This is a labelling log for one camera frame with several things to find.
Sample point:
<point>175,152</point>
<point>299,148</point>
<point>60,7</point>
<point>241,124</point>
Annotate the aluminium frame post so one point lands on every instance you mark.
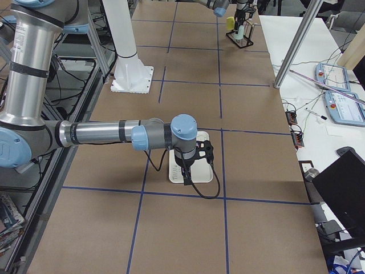
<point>299,37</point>

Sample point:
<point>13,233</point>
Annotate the grey computer mouse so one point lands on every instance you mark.
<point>341,151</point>

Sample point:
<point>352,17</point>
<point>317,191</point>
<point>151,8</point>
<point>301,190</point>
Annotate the lower orange connector box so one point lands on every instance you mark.
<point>297,137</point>

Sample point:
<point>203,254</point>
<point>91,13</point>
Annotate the cream bear print tray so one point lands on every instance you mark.
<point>201,170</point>

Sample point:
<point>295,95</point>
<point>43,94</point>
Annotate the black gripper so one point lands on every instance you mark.
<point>239,13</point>
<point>182,164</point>

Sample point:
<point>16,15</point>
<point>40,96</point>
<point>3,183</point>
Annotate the upper orange connector box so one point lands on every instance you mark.
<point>291,117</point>

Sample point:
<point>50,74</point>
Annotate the black marker pen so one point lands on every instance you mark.
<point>316,114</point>

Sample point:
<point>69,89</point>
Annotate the lower blue teach pendant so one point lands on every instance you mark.
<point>344,110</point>

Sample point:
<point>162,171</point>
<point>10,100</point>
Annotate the blue teach pendant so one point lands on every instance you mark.
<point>344,110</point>
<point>333,76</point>

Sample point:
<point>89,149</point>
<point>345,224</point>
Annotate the black computer monitor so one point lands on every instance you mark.
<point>341,186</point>

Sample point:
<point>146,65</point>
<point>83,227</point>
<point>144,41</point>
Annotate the orange connector box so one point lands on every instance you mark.
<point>291,117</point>
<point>297,137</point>

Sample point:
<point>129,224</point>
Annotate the upper blue teach pendant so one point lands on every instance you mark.
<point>333,76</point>

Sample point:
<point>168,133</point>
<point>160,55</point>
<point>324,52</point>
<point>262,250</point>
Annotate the stack of magazines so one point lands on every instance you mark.
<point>11,222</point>

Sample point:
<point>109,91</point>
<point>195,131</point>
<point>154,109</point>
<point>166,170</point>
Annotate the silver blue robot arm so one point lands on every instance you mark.
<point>25,135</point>
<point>220,7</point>

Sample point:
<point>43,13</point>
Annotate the white camera mast base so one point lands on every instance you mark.
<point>130,74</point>

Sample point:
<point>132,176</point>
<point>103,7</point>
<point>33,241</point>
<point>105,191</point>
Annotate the black wire cup rack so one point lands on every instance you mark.
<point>247,40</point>

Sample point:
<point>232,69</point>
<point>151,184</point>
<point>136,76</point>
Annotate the mint green cup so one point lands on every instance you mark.
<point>239,33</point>

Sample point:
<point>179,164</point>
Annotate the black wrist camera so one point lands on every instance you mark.
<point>204,150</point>

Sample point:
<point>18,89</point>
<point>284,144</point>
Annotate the yellow cup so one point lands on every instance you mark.
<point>230,24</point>

